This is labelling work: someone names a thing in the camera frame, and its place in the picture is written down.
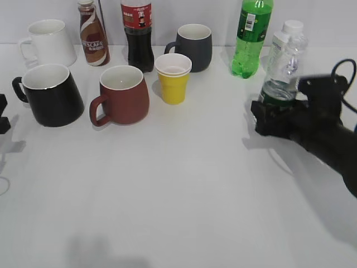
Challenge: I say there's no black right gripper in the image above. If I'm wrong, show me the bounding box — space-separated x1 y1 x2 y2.
250 74 349 145

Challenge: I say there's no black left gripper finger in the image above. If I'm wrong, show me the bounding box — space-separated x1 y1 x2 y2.
0 94 11 135

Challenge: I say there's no clear water bottle green label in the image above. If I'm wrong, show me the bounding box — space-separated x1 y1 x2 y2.
258 34 308 110

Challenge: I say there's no black mug white interior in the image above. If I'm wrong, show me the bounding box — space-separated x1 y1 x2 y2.
12 64 84 127

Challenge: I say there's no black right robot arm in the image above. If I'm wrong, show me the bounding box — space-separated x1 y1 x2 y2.
251 74 356 195

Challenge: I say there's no white ceramic mug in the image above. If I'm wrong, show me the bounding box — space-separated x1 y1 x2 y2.
17 19 77 66

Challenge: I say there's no dark grey mug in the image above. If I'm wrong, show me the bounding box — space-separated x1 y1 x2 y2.
164 23 213 73

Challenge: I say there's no dark red mug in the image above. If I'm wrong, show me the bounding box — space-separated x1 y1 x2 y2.
89 65 149 127

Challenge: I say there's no white bottle purple label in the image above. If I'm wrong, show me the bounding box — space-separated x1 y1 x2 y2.
267 20 308 83

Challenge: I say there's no green soda bottle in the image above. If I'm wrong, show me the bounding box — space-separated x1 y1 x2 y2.
231 0 274 79

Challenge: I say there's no yellow paper cup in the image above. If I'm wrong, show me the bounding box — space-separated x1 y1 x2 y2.
154 53 192 105

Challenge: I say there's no Nescafe coffee bottle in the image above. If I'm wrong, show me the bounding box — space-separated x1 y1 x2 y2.
78 1 110 66

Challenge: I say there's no cola bottle red label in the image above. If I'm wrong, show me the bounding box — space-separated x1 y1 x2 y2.
120 1 154 73

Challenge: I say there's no black cable on wall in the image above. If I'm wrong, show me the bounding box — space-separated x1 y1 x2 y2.
98 0 108 30

